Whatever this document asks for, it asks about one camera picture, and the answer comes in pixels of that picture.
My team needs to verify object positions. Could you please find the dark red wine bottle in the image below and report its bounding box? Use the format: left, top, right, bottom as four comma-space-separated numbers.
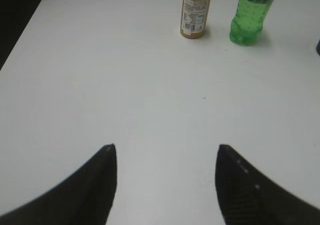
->
315, 40, 320, 56

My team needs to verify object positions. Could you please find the orange juice bottle white cap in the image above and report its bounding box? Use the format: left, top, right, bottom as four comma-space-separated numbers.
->
179, 0, 211, 39

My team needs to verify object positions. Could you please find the green soda bottle yellow cap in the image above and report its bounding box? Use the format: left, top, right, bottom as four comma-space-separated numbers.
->
229, 0, 274, 46

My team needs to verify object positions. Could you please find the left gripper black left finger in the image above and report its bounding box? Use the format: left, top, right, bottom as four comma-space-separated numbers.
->
0, 144, 117, 225

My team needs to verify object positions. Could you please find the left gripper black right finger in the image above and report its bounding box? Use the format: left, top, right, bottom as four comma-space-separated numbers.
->
215, 144, 320, 225

